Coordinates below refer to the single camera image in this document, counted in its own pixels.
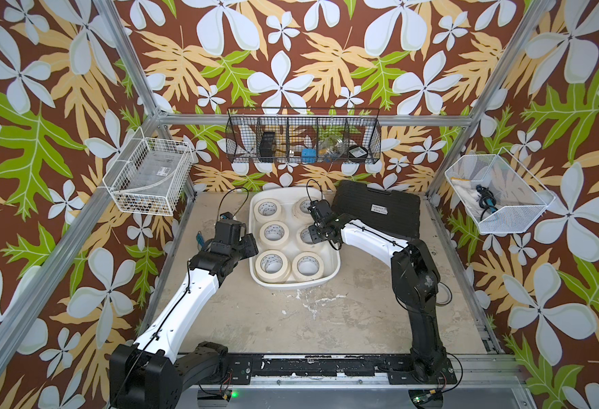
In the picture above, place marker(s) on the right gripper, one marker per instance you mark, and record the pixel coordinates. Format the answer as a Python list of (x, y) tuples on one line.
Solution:
[(314, 237)]

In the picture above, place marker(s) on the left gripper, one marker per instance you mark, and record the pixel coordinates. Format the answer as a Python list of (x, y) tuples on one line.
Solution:
[(249, 244)]

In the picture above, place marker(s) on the masking tape roll two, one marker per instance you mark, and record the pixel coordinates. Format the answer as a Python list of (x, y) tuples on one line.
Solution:
[(274, 235)]

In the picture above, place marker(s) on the masking tape roll three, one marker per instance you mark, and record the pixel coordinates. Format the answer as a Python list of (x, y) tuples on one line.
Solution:
[(272, 267)]

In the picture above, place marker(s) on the white plastic storage box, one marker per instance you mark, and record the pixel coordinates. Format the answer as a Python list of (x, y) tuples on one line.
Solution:
[(287, 197)]

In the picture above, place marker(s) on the masking tape roll one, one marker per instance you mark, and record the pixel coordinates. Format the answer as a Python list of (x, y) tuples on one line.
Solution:
[(268, 210)]

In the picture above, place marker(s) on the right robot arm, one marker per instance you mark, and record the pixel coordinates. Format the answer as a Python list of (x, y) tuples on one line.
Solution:
[(414, 278)]

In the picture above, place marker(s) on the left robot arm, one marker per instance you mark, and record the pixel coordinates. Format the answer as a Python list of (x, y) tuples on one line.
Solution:
[(150, 373)]

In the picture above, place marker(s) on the masking tape roll five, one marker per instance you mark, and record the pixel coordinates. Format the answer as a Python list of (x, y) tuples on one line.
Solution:
[(304, 241)]

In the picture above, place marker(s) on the masking tape roll four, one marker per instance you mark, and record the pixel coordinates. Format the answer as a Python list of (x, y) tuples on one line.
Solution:
[(301, 212)]

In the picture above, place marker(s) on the masking tape roll six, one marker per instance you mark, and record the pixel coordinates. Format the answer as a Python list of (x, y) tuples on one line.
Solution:
[(307, 266)]

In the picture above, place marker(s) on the black box in basket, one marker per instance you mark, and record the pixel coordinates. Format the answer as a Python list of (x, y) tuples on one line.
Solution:
[(267, 146)]

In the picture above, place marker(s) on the black plastic tool case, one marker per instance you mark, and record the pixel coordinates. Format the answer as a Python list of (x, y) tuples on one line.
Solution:
[(394, 213)]

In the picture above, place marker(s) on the blue item in basket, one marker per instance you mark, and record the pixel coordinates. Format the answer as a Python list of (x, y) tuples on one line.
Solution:
[(309, 156)]

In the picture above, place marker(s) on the white mesh basket right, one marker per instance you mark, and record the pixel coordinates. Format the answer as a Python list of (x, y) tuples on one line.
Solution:
[(498, 192)]

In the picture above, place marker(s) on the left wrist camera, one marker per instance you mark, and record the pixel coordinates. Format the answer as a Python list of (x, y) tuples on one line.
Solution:
[(229, 231)]

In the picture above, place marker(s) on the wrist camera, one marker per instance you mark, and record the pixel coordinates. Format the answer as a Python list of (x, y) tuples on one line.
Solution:
[(320, 210), (229, 231)]

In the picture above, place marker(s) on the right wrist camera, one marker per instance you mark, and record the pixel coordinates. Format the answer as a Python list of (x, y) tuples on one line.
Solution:
[(320, 210)]

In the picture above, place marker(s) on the white wire basket left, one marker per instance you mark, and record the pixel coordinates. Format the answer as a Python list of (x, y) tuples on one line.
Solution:
[(149, 175)]

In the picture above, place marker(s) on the black wire wall basket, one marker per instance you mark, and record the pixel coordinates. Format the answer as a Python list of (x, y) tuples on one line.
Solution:
[(339, 135)]

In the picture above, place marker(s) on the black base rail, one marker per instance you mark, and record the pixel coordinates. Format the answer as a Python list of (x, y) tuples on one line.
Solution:
[(240, 369)]

